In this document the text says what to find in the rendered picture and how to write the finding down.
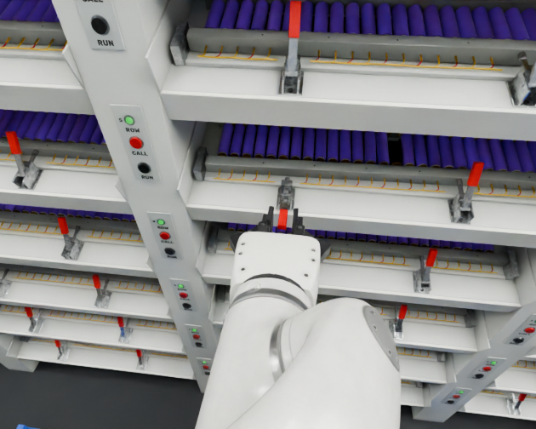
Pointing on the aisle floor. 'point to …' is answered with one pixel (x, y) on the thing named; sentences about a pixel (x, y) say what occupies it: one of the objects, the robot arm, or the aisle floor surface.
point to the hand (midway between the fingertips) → (282, 223)
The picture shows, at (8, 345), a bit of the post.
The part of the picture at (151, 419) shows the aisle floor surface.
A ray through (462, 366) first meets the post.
